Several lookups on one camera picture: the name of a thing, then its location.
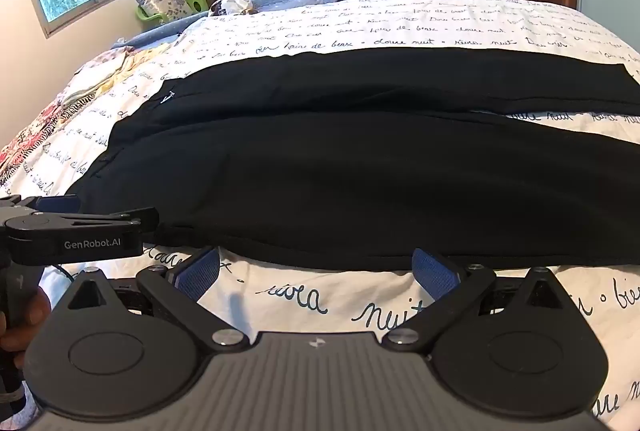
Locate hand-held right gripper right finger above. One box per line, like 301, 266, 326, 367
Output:
382, 248, 568, 352

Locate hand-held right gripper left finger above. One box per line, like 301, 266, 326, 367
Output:
65, 247, 251, 352

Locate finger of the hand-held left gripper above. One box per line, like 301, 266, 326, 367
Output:
20, 195, 82, 214
30, 207, 160, 237

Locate black pants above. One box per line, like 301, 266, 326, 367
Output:
65, 47, 640, 273

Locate person's left hand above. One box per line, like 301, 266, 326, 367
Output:
0, 286, 52, 354

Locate floral bed sheet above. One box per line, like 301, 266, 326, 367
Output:
0, 46, 166, 192

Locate green plastic basket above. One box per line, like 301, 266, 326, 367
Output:
136, 0, 211, 24

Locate small white cloth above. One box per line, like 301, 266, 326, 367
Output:
219, 0, 254, 16

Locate white script-printed bed cover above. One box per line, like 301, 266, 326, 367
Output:
0, 0, 640, 431

